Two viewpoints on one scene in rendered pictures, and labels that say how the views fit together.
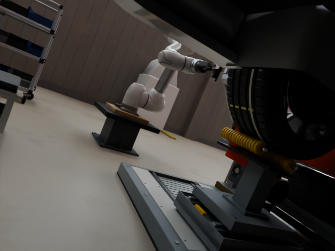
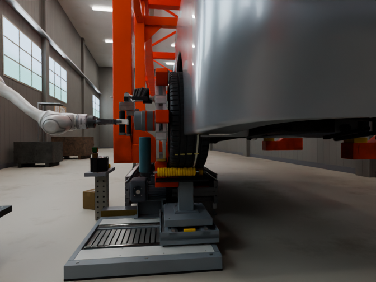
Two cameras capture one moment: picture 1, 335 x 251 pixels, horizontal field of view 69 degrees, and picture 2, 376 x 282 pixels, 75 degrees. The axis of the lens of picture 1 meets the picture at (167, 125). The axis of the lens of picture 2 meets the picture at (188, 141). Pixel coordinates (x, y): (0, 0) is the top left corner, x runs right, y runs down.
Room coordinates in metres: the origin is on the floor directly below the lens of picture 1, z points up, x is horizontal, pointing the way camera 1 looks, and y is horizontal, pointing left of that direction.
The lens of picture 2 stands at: (0.48, 1.12, 0.72)
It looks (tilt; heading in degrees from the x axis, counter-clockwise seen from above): 0 degrees down; 291
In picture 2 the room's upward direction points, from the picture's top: straight up
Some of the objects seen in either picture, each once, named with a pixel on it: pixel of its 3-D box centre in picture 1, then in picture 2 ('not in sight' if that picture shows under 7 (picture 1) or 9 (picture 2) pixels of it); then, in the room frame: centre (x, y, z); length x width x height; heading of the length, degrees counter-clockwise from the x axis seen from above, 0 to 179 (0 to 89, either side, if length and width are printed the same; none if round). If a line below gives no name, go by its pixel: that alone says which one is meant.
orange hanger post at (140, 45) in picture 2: not in sight; (139, 77); (2.68, -2.41, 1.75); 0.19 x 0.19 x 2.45; 27
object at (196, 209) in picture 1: (236, 225); (185, 223); (1.11, -0.48, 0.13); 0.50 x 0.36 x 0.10; 117
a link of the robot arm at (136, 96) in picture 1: (135, 94); not in sight; (2.20, 0.37, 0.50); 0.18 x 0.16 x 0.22; 123
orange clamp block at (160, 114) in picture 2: not in sight; (161, 116); (1.11, -0.12, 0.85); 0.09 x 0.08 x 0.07; 117
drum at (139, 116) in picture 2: not in sight; (150, 120); (1.32, -0.37, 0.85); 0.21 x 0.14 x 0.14; 27
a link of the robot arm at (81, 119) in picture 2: (198, 66); (83, 121); (1.59, -0.04, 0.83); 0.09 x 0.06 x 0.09; 117
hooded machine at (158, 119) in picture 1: (154, 93); not in sight; (4.43, 0.45, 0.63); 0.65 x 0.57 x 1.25; 121
